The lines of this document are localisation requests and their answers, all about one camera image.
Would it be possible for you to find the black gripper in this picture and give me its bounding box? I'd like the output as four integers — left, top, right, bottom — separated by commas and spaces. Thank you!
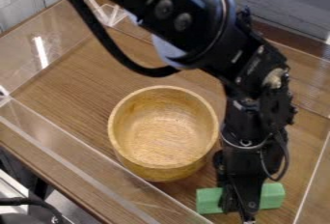
212, 125, 291, 224

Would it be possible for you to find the green rectangular block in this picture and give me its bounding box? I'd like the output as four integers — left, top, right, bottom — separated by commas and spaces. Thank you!
196, 182, 286, 214

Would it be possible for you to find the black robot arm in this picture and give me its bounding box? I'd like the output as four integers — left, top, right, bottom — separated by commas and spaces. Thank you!
67, 0, 297, 224

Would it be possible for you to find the light wooden bowl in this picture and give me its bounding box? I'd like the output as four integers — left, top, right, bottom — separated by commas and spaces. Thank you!
107, 85, 219, 182

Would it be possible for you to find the black cable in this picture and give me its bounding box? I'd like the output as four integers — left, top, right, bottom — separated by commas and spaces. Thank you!
0, 197, 66, 224

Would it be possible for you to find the clear acrylic corner bracket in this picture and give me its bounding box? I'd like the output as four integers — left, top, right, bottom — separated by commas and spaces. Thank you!
84, 0, 127, 27

